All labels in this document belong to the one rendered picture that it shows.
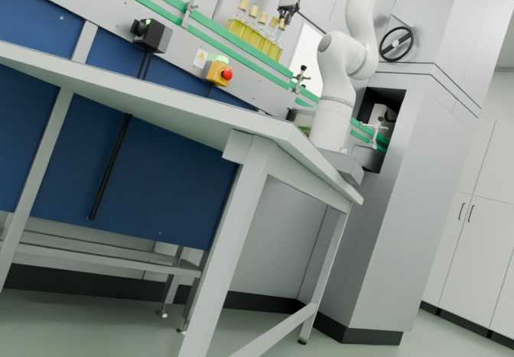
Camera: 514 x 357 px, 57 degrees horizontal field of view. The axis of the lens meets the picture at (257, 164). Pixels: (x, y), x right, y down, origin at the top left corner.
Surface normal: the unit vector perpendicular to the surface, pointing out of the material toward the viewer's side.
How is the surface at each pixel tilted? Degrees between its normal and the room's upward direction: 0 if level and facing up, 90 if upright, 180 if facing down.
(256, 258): 90
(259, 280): 90
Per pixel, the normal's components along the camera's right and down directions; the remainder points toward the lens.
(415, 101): -0.68, -0.27
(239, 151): -0.29, -0.15
